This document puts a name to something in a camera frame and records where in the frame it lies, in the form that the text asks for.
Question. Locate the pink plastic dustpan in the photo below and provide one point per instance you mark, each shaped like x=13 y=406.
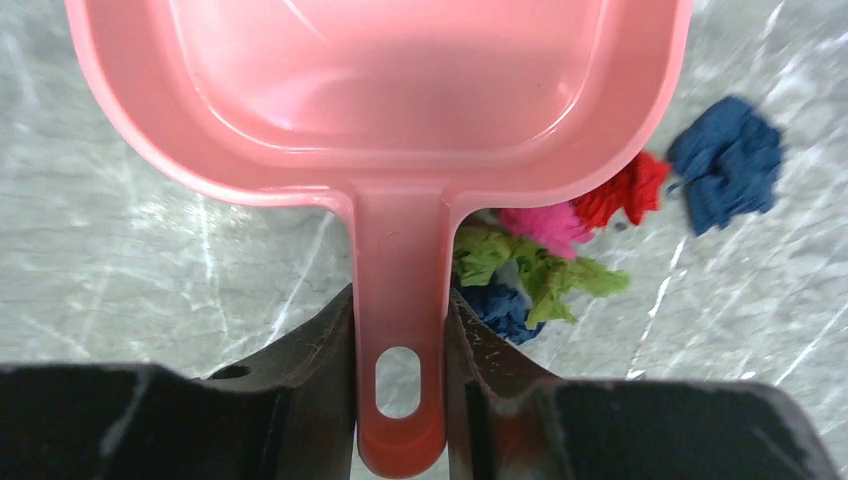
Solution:
x=400 y=117

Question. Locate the green paper scrap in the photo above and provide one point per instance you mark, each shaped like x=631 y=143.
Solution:
x=480 y=251

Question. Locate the pink paper scrap left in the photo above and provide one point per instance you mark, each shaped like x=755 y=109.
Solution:
x=557 y=227

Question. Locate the red paper scrap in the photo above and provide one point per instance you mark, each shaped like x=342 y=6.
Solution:
x=635 y=190

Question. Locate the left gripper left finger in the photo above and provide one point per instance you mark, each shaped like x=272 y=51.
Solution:
x=287 y=411

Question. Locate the blue paper scrap lower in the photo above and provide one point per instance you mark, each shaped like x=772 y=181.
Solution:
x=503 y=309

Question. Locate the dark blue paper scrap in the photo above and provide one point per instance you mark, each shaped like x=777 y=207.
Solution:
x=728 y=161

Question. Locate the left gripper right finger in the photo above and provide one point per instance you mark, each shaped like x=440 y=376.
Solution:
x=510 y=418

